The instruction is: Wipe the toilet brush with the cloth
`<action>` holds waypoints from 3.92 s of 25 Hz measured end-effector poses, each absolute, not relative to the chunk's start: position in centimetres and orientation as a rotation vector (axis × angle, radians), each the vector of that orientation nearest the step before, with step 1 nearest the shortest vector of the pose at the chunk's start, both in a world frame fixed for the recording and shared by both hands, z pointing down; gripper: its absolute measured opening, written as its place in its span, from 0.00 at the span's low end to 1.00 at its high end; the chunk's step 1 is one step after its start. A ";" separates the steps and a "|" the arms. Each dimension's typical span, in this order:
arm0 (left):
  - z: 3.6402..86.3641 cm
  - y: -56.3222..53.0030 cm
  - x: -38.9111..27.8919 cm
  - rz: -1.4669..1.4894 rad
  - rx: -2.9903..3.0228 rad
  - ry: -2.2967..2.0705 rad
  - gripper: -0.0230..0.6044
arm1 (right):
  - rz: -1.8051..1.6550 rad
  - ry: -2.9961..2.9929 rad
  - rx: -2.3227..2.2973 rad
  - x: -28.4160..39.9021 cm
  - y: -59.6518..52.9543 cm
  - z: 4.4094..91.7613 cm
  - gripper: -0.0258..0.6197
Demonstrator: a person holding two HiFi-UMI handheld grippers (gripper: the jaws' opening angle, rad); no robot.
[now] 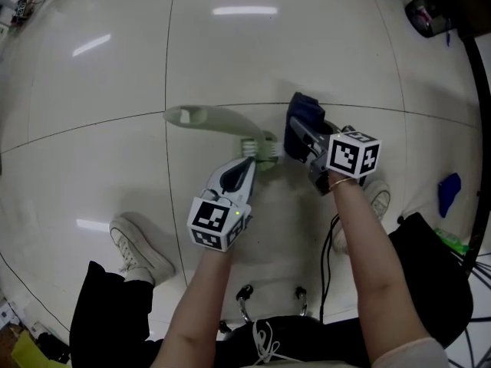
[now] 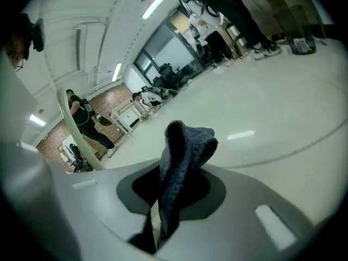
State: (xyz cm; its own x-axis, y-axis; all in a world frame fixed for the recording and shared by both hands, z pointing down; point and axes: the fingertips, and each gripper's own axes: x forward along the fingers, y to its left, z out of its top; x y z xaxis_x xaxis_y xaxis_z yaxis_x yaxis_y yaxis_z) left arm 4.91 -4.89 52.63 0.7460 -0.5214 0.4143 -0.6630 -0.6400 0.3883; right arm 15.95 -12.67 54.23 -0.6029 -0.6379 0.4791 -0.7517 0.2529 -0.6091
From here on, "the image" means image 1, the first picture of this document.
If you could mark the person's white shoe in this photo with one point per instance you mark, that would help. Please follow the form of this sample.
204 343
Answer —
134 244
377 198

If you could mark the blue pen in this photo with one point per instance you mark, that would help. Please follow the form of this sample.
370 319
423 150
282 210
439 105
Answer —
448 38

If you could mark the black curved pole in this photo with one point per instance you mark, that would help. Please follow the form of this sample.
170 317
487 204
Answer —
481 129

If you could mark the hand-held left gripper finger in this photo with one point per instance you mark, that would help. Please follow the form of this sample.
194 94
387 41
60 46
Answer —
250 171
237 162

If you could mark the pale pink sleeve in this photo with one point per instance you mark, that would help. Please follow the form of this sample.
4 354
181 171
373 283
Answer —
414 355

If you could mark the person's right black trouser leg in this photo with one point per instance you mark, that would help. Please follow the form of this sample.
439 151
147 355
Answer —
429 278

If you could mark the green packet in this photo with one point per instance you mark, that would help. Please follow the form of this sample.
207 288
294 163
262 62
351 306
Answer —
452 240

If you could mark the yellow cardboard piece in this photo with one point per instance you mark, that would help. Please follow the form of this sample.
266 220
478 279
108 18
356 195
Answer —
25 349

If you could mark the black open box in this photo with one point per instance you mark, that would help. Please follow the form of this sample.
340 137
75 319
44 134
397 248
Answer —
426 15

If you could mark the person's left forearm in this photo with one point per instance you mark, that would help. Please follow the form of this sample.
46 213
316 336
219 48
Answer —
199 305

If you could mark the person's black trouser leg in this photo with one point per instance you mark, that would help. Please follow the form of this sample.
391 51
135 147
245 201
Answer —
429 278
107 313

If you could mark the person's left black trouser leg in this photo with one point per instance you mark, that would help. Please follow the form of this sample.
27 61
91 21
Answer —
107 313

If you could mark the person's right white shoe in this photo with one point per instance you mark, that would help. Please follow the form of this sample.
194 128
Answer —
377 198

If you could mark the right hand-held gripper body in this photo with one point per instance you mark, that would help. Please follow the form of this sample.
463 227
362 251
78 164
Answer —
353 155

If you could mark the person's right forearm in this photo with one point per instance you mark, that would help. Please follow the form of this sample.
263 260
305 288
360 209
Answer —
368 267

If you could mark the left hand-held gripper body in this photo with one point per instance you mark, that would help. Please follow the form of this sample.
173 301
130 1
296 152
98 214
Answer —
215 221

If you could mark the person's left white shoe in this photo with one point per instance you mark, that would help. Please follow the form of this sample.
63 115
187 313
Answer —
134 244

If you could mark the pale green toilet brush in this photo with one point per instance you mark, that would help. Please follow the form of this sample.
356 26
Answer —
226 123

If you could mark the dark blue cloth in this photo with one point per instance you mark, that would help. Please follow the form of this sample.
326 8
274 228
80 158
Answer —
303 107

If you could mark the blue plastic object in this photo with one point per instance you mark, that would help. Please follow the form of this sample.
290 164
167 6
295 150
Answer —
449 194

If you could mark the chrome stool leg with caster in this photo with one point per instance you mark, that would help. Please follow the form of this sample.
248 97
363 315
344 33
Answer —
303 301
242 301

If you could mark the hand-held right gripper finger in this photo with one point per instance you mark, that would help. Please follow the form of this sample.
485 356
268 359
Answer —
305 130
308 155

